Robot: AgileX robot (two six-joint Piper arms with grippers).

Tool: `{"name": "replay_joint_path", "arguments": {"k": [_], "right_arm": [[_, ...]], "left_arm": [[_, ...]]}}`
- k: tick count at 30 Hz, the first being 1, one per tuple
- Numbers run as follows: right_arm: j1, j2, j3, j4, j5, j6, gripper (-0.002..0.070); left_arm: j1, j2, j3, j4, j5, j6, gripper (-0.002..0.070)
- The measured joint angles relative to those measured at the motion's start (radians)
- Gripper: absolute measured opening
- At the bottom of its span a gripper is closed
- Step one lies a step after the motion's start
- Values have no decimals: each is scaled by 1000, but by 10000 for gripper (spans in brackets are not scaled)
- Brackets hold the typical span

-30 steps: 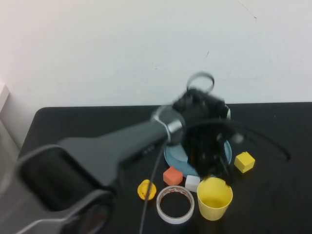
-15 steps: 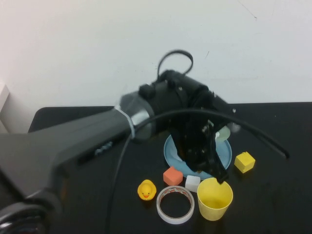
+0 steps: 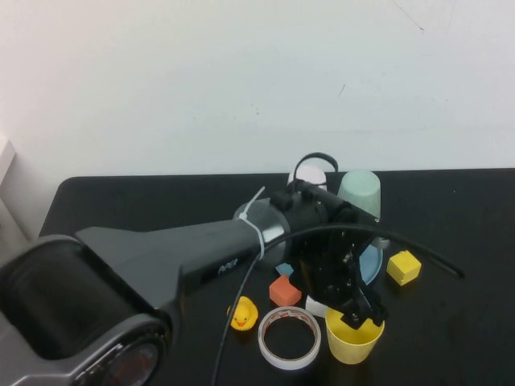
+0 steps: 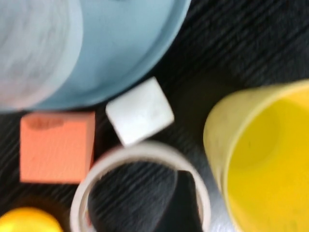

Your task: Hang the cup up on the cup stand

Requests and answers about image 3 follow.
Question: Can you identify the yellow plastic cup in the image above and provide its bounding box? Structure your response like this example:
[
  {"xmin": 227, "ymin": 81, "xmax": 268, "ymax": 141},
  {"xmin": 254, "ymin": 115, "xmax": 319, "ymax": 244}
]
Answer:
[{"xmin": 324, "ymin": 307, "xmax": 385, "ymax": 366}]

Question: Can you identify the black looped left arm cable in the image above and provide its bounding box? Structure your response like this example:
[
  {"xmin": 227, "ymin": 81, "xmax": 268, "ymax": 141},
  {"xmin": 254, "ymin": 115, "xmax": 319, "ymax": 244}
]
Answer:
[{"xmin": 292, "ymin": 151, "xmax": 340, "ymax": 191}]

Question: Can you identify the orange foam cube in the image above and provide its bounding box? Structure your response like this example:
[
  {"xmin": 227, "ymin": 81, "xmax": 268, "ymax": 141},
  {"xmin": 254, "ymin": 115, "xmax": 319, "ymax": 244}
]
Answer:
[{"xmin": 268, "ymin": 273, "xmax": 303, "ymax": 306}]

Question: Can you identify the yellow rubber duck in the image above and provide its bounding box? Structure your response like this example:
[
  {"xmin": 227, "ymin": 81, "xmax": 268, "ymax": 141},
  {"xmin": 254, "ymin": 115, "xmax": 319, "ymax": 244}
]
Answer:
[{"xmin": 226, "ymin": 296, "xmax": 259, "ymax": 332}]

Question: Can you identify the white side cabinet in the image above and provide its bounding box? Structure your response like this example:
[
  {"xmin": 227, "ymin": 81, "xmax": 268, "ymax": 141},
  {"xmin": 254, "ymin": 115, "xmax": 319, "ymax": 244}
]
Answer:
[{"xmin": 0, "ymin": 136, "xmax": 34, "ymax": 242}]

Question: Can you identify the white tape roll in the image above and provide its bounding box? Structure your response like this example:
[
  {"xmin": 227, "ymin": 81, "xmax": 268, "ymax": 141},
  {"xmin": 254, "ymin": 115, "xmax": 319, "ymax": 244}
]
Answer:
[{"xmin": 257, "ymin": 306, "xmax": 322, "ymax": 371}]

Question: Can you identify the green plastic cup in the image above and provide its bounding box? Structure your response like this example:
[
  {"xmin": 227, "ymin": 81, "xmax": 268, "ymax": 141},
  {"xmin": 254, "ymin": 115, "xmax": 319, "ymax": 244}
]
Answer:
[{"xmin": 336, "ymin": 170, "xmax": 381, "ymax": 221}]

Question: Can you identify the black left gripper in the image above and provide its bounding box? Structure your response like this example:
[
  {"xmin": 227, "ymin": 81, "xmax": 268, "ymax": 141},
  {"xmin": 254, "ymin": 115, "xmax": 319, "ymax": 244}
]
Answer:
[{"xmin": 297, "ymin": 228, "xmax": 390, "ymax": 332}]

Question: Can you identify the blue cup stand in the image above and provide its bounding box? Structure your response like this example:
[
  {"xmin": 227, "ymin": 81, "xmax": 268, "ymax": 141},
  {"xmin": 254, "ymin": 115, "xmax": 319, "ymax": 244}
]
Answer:
[{"xmin": 275, "ymin": 243, "xmax": 384, "ymax": 286}]

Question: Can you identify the yellow foam cube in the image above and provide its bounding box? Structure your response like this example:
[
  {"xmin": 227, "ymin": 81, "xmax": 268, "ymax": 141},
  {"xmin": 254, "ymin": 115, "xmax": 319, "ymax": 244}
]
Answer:
[{"xmin": 386, "ymin": 249, "xmax": 422, "ymax": 287}]

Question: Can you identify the white foam cube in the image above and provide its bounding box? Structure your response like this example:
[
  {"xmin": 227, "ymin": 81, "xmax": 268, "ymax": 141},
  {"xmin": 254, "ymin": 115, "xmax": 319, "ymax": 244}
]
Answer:
[{"xmin": 304, "ymin": 295, "xmax": 329, "ymax": 318}]

